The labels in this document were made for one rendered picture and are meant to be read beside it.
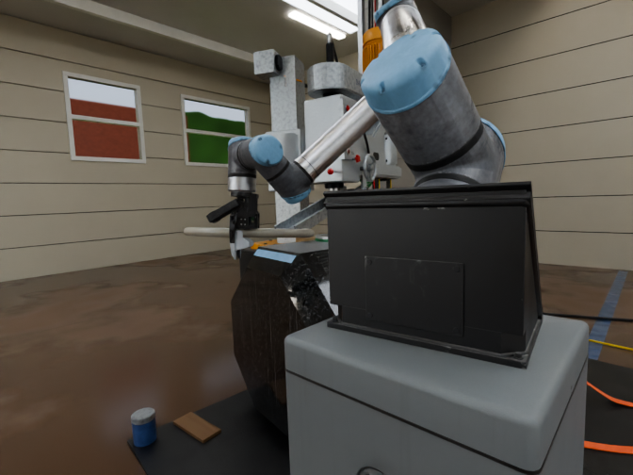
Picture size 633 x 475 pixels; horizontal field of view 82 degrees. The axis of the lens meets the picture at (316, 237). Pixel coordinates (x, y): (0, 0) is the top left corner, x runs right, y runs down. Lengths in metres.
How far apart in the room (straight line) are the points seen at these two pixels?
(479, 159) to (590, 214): 5.66
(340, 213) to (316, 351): 0.23
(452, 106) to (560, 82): 5.93
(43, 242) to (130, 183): 1.72
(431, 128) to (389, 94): 0.09
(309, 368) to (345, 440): 0.12
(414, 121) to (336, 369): 0.41
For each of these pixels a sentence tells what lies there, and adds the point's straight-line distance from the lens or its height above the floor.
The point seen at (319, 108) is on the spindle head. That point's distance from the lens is 1.93.
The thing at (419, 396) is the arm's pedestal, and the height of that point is 0.83.
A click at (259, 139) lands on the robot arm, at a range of 1.07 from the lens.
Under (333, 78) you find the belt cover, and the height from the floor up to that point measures 1.66.
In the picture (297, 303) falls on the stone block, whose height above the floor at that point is 0.68.
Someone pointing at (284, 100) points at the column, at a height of 1.76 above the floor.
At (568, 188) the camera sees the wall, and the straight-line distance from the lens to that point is 6.38.
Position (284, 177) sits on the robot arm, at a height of 1.15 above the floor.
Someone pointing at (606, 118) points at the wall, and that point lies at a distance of 6.40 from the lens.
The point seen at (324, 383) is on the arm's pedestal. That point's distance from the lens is 0.63.
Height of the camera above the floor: 1.09
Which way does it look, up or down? 6 degrees down
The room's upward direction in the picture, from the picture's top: 2 degrees counter-clockwise
